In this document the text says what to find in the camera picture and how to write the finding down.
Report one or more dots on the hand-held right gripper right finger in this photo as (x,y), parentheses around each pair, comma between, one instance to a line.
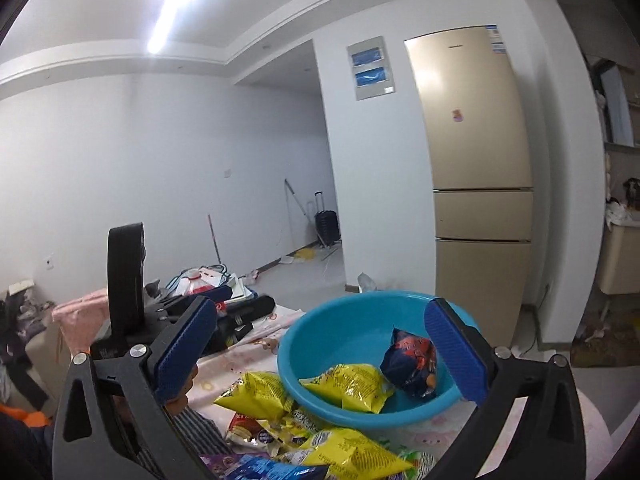
(455,355)

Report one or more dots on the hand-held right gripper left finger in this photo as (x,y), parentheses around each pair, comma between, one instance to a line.
(185,350)

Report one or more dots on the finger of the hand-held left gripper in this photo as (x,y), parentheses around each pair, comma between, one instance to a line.
(250,306)
(235,332)

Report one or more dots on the pink red snack bag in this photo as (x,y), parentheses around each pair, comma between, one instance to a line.
(242,430)

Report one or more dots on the blue plastic basin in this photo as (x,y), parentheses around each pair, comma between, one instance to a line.
(350,330)

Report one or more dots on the purple snack bag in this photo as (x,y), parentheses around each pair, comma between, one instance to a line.
(220,466)

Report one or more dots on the large blue snack bag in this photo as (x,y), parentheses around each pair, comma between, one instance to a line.
(270,467)

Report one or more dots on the yellow snack bag clear window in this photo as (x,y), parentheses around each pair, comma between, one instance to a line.
(350,455)

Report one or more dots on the person's left hand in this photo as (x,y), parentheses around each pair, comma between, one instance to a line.
(181,392)

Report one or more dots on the stack of books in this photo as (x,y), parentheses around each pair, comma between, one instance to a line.
(240,287)

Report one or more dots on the navy snack bag red print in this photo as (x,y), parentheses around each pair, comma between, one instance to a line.
(410,360)

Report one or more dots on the red drink bottle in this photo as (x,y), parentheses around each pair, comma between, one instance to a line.
(197,284)

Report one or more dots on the pink box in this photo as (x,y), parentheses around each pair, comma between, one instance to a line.
(80,315)

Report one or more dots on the grey striped clothing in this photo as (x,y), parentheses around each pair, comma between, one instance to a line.
(200,432)

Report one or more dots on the small yellow snack bag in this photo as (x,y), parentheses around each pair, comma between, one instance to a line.
(355,385)

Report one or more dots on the white yellow snack bag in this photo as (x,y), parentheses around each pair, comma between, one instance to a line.
(290,425)

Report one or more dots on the white mop pole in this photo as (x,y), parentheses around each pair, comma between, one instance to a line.
(297,205)

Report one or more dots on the black suitcase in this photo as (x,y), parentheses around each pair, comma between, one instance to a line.
(326,222)

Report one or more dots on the green white snack bag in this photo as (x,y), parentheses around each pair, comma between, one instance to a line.
(417,462)

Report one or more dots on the clear plastic bag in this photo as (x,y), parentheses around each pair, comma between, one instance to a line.
(366,282)

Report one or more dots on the dark clothes pile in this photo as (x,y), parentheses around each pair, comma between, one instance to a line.
(20,330)

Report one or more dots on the beige cabinet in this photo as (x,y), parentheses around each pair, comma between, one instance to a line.
(620,260)

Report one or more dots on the gold refrigerator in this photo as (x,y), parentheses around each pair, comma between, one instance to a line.
(475,160)

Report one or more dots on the pink fridge sticker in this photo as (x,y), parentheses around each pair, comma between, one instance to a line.
(457,115)

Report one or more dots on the grey electrical panel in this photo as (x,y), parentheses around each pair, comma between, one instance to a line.
(372,67)

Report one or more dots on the ceiling strip light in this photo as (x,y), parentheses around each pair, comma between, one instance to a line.
(175,5)

